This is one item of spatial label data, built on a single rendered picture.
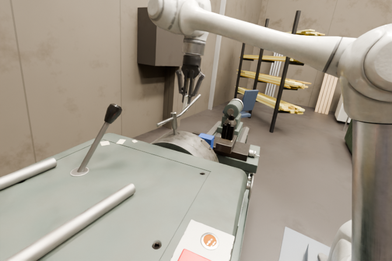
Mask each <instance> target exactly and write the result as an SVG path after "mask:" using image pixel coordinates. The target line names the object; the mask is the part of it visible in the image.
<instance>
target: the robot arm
mask: <svg viewBox="0 0 392 261"><path fill-rule="evenodd" d="M148 15H149V18H150V20H151V21H152V22H153V23H154V24H155V25H157V27H159V28H161V29H163V30H166V31H169V32H171V33H174V34H179V35H184V40H183V50H182V53H185V55H183V65H182V67H181V69H179V70H176V74H177V80H178V91H179V93H180V94H182V95H183V98H182V103H183V109H185V107H186V106H188V105H189V104H190V103H191V99H192V97H193V96H196V95H197V93H198V91H199V88H200V85H201V83H202V80H203V79H204V78H205V75H203V74H202V73H201V68H200V67H201V59H202V58H201V56H203V55H204V51H205V45H206V40H207V36H208V34H209V33H213V34H217V35H220V36H223V37H227V38H230V39H232V40H236V41H239V42H242V43H245V44H249V45H252V46H255V47H258V48H262V49H264V50H268V51H271V52H275V53H277V54H281V55H284V56H286V57H290V58H292V59H295V60H297V61H299V62H302V63H304V64H306V65H309V66H311V67H312V68H314V69H317V70H319V71H320V72H323V73H326V74H329V75H331V76H334V77H337V78H339V79H340V84H341V92H342V101H343V106H344V111H345V112H346V114H347V116H349V118H350V119H352V219H351V220H349V221H348V222H346V223H345V224H343V225H342V226H341V227H340V228H339V230H338V232H337V234H336V236H335V238H334V240H333V242H332V245H331V248H330V252H329V255H328V256H327V255H325V254H323V253H319V254H318V256H317V257H318V260H319V261H392V24H387V25H384V26H380V27H378V28H375V29H373V30H371V31H369V32H367V33H365V34H363V35H361V36H360V37H358V38H348V37H343V38H342V37H320V36H300V35H295V34H289V33H284V32H281V31H276V30H273V29H269V28H266V27H262V26H258V25H255V24H251V23H247V22H244V21H241V20H237V19H233V18H231V17H227V16H223V15H219V14H217V13H213V12H211V3H210V0H149V1H148ZM182 72H183V74H184V86H183V77H182ZM198 75H199V79H198V81H197V84H196V86H195V89H194V82H195V78H196V77H197V76H198ZM189 80H190V85H189V91H188V83H189ZM193 90H194V91H193ZM187 92H188V95H187Z"/></svg>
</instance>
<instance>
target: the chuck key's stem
mask: <svg viewBox="0 0 392 261"><path fill-rule="evenodd" d="M170 116H171V117H173V118H174V120H172V121H171V127H172V129H173V134H174V135H177V128H178V127H177V115H176V112H171V113H170Z"/></svg>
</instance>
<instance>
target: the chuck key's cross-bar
mask: <svg viewBox="0 0 392 261"><path fill-rule="evenodd" d="M200 97H201V95H200V94H199V95H198V96H197V97H196V98H195V99H194V100H193V101H192V102H191V103H190V104H189V105H188V106H186V107H185V109H183V110H182V112H181V113H179V114H177V118H178V117H180V116H182V115H183V114H184V113H185V112H186V111H187V110H188V109H189V108H190V107H191V106H192V105H193V104H194V103H195V102H196V101H197V100H198V99H199V98H200ZM172 120H174V118H173V117H171V118H168V119H166V120H164V121H162V122H159V123H157V124H156V126H157V127H158V126H161V125H163V124H165V123H168V122H170V121H172Z"/></svg>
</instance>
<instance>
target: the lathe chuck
mask: <svg viewBox="0 0 392 261"><path fill-rule="evenodd" d="M177 133H179V135H177V136H172V134H173V131H172V132H168V133H166V134H164V135H163V136H161V137H160V138H158V139H156V140H159V139H165V138H170V139H177V140H180V141H183V142H185V143H187V144H189V145H190V146H192V147H193V148H195V149H196V150H197V151H198V152H199V153H200V154H201V155H202V156H203V157H204V159H207V160H211V161H214V162H217V163H219V161H218V158H217V156H216V154H215V152H214V151H213V149H212V148H211V147H210V148H209V150H208V149H207V148H206V147H205V146H204V145H203V144H202V143H201V142H202V141H203V139H201V138H200V137H199V136H197V135H195V134H193V133H190V132H186V131H181V130H177Z"/></svg>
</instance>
